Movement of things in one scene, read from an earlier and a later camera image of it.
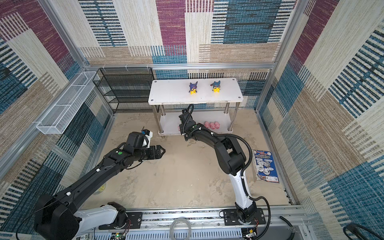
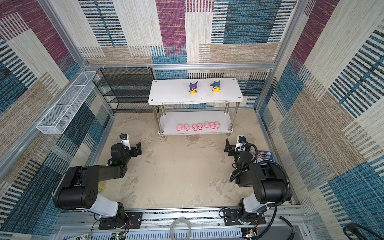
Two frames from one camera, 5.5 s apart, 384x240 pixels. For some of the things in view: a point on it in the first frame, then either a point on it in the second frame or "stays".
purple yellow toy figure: x=193 y=88 stays
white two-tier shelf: x=215 y=102 stays
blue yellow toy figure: x=216 y=86 stays
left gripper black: x=159 y=155 to x=134 y=153
